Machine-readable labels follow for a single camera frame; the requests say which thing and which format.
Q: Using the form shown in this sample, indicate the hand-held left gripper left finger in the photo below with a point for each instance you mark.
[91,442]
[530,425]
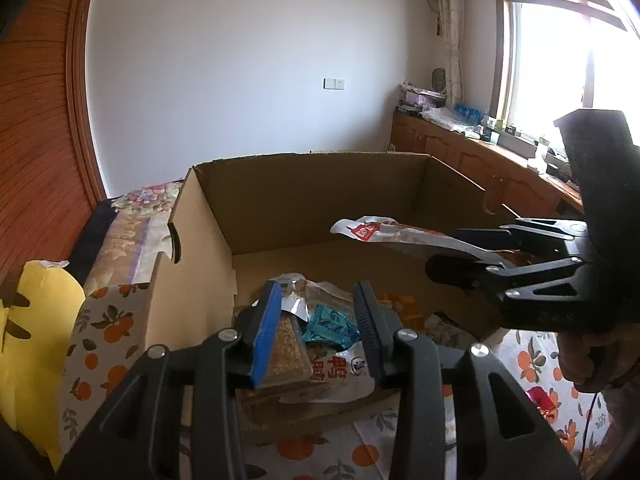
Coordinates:
[265,332]

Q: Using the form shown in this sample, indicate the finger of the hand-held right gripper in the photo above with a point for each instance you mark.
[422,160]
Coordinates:
[457,270]
[485,239]

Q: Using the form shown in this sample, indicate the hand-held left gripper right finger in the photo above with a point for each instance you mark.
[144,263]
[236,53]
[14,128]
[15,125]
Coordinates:
[371,332]

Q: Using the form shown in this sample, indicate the clear grain bar packet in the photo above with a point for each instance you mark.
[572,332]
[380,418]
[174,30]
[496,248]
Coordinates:
[287,355]

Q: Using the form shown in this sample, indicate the orange snack packet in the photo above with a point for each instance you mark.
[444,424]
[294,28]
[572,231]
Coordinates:
[405,310]

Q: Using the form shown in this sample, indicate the small teal snack packet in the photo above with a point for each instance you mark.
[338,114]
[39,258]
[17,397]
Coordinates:
[327,327]

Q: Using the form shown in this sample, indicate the silver foil snack packet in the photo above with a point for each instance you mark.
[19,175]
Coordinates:
[294,291]

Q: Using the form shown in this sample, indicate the white snack packet red print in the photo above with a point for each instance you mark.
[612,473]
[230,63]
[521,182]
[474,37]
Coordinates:
[340,377]

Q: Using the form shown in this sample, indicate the silver printed snack packet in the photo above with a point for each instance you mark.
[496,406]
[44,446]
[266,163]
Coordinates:
[445,330]

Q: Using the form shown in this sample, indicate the long white red snack packet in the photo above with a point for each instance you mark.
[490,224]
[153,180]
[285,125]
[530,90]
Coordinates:
[395,235]

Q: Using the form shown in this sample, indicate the brown cardboard box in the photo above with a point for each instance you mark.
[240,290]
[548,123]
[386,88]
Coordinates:
[310,200]

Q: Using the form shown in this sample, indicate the person's right hand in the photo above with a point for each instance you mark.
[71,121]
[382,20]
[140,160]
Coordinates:
[572,355]

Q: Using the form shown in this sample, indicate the long wooden cabinet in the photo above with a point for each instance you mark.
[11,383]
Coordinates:
[450,160]

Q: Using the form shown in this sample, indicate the white plastic bag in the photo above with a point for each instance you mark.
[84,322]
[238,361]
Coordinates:
[450,119]

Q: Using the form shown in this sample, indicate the blue bottles pack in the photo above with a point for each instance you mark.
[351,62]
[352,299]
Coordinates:
[467,109]

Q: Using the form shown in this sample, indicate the orange print tablecloth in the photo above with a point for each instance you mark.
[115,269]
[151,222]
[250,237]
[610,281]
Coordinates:
[320,455]

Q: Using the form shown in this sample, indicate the pile of small boxes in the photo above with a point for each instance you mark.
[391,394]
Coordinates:
[420,99]

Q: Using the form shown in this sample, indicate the pink snack packet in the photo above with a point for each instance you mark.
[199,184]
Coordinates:
[544,402]

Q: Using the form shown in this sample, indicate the floral blanket navy edge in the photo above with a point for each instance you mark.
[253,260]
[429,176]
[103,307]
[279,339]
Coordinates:
[130,230]

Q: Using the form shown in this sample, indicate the pale patterned curtain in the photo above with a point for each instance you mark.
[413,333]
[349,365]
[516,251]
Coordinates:
[452,35]

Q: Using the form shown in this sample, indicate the yellow plush toy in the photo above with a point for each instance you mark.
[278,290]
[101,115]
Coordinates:
[35,340]

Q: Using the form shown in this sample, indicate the wooden slatted wardrobe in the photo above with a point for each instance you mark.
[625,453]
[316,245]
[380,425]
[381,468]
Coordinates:
[35,135]

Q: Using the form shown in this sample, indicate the wooden frame window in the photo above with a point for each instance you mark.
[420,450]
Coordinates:
[550,60]

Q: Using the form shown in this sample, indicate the white wall socket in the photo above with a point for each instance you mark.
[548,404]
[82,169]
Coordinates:
[334,83]

